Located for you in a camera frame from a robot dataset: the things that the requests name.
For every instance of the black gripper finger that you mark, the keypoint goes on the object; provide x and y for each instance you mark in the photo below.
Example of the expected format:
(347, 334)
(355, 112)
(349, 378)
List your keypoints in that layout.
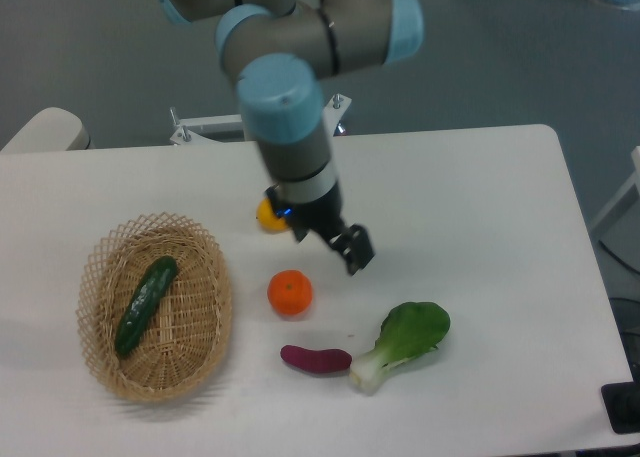
(359, 250)
(341, 244)

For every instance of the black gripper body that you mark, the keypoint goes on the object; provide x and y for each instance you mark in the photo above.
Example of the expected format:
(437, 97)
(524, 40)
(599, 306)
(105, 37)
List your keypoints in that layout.
(314, 205)

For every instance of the green cucumber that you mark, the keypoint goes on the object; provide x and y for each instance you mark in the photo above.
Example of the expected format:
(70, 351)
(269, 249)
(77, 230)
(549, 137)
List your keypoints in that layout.
(146, 298)

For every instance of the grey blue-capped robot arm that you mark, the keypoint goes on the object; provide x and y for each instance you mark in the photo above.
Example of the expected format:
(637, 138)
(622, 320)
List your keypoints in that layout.
(274, 53)

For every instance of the woven wicker basket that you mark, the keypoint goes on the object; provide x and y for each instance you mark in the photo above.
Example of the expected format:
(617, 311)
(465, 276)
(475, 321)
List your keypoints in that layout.
(186, 339)

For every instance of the yellow mango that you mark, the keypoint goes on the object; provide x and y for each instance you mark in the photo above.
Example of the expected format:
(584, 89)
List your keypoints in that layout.
(268, 220)

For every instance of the orange tangerine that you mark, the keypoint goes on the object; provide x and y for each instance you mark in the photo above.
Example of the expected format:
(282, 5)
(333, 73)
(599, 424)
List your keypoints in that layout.
(290, 292)

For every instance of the green bok choy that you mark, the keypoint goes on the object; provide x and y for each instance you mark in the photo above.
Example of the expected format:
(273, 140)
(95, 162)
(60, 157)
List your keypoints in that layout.
(409, 331)

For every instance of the purple sweet potato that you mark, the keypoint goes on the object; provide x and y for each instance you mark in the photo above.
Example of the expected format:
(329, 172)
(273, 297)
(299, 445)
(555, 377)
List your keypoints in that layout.
(318, 362)

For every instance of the white furniture at right edge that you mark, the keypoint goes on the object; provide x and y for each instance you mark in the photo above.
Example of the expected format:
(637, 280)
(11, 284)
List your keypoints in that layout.
(620, 203)

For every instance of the white chair backrest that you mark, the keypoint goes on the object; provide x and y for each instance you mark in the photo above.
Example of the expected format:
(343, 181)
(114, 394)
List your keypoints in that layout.
(51, 130)

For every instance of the black device at table edge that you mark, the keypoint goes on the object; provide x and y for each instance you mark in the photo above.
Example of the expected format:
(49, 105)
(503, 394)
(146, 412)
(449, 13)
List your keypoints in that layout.
(621, 402)

